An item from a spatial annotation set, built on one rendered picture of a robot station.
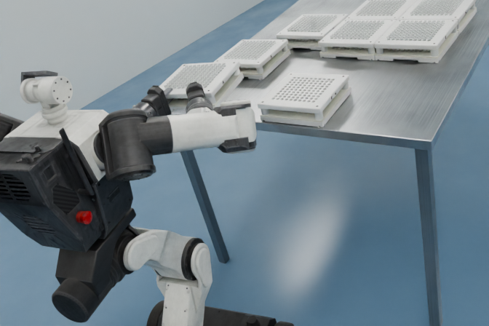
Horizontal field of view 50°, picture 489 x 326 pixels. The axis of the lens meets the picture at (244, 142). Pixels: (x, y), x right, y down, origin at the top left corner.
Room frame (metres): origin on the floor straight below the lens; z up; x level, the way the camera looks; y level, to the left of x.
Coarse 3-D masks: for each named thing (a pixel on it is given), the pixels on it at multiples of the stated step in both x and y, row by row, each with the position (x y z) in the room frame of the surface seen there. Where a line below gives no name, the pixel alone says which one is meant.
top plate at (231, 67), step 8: (184, 64) 1.91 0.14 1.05; (192, 64) 1.89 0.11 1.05; (200, 64) 1.87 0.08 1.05; (208, 64) 1.85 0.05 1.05; (232, 64) 1.78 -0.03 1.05; (176, 72) 1.85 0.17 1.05; (224, 72) 1.73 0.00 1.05; (232, 72) 1.74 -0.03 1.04; (168, 80) 1.80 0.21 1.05; (216, 80) 1.68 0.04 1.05; (224, 80) 1.68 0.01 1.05; (176, 88) 1.70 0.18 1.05; (184, 88) 1.69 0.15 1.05; (208, 88) 1.63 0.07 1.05; (216, 88) 1.62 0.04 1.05; (168, 96) 1.68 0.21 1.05; (176, 96) 1.66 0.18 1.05; (184, 96) 1.64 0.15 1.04; (208, 96) 1.60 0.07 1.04
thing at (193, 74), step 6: (204, 66) 1.81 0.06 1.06; (216, 66) 1.78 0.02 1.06; (186, 72) 1.81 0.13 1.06; (192, 72) 1.79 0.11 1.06; (198, 72) 1.79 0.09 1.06; (204, 72) 1.76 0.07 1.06; (210, 72) 1.74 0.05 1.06; (180, 78) 1.76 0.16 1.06; (186, 78) 1.75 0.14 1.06; (192, 78) 1.73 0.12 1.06; (198, 78) 1.73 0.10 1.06; (204, 78) 1.72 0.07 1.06; (180, 84) 1.71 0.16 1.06
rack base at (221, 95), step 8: (240, 72) 1.80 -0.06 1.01; (232, 80) 1.75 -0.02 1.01; (240, 80) 1.77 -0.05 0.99; (224, 88) 1.70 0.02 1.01; (232, 88) 1.71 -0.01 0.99; (216, 96) 1.65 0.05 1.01; (224, 96) 1.66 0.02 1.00; (168, 104) 1.70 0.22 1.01; (176, 104) 1.68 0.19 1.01; (184, 104) 1.66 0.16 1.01; (216, 104) 1.60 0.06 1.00
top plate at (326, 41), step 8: (384, 24) 2.05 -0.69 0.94; (392, 24) 2.03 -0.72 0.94; (376, 32) 1.99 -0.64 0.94; (384, 32) 1.97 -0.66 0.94; (320, 40) 2.07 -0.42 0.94; (328, 40) 2.04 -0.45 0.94; (336, 40) 2.02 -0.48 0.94; (344, 40) 2.00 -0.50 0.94; (352, 40) 1.97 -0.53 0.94; (360, 40) 1.95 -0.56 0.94; (368, 40) 1.93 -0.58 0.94; (376, 40) 1.91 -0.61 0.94
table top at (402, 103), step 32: (320, 0) 2.81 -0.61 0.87; (352, 0) 2.67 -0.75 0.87; (480, 0) 2.19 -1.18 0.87; (480, 32) 1.87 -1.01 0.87; (288, 64) 2.08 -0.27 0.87; (320, 64) 1.99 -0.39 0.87; (352, 64) 1.91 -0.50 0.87; (384, 64) 1.83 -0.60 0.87; (416, 64) 1.76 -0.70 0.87; (448, 64) 1.69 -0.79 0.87; (256, 96) 1.86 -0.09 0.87; (352, 96) 1.65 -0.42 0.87; (384, 96) 1.59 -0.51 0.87; (416, 96) 1.53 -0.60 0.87; (448, 96) 1.47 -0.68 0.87; (256, 128) 1.66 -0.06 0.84; (288, 128) 1.57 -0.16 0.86; (320, 128) 1.50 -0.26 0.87; (352, 128) 1.44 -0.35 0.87; (384, 128) 1.39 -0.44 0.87; (416, 128) 1.34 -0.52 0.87
